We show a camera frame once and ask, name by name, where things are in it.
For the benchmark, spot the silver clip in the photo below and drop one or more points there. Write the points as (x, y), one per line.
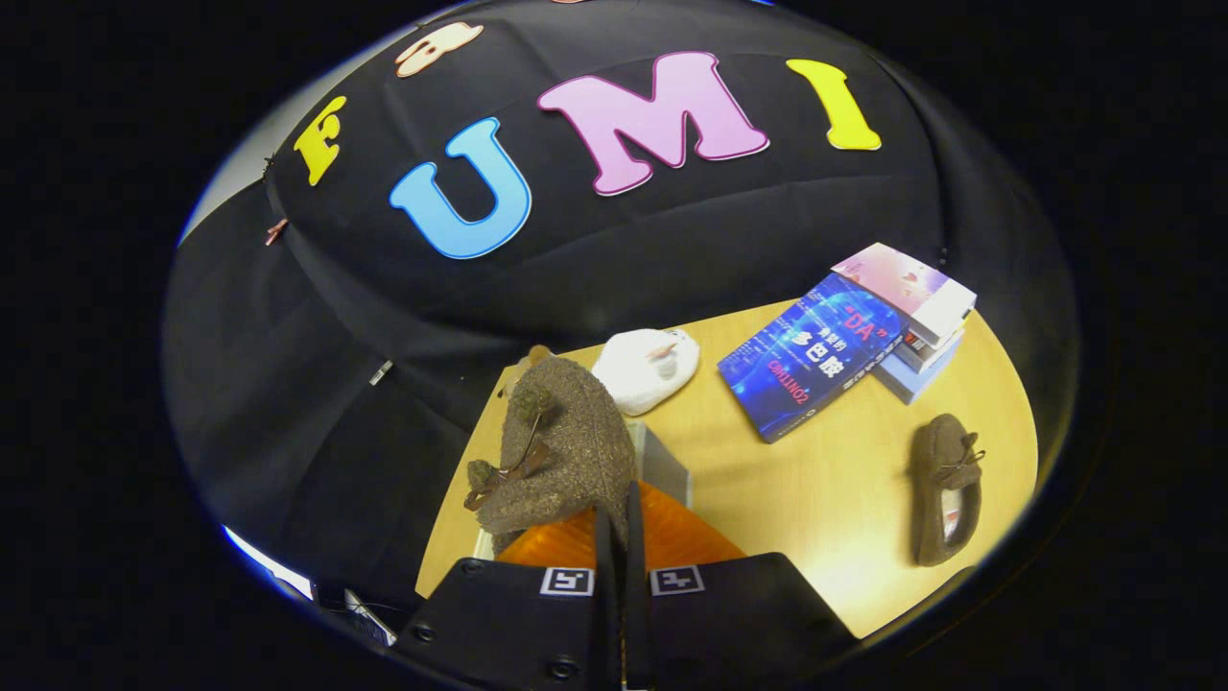
(381, 372)

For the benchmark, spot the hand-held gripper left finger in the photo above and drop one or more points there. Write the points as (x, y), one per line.
(606, 614)

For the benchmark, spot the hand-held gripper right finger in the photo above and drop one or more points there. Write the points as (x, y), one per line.
(636, 595)

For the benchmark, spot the pink cover book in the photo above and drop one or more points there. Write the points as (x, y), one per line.
(902, 278)

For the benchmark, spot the grey fabric storage box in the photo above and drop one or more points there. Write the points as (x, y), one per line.
(662, 465)

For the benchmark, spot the white plush toy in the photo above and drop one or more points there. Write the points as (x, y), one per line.
(638, 369)

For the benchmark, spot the white book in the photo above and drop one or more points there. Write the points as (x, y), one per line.
(926, 350)

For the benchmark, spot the black backdrop cloth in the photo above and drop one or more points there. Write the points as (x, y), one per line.
(624, 250)

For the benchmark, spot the light blue book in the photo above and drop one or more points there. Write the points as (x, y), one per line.
(911, 382)

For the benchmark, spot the red clip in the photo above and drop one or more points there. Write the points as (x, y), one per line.
(276, 231)

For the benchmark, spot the dark blue book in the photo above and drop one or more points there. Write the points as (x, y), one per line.
(811, 355)

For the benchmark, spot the brown fuzzy shoe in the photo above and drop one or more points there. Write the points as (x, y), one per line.
(935, 451)
(576, 451)

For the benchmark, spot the brown striped plush toy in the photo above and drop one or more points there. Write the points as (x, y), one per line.
(537, 354)

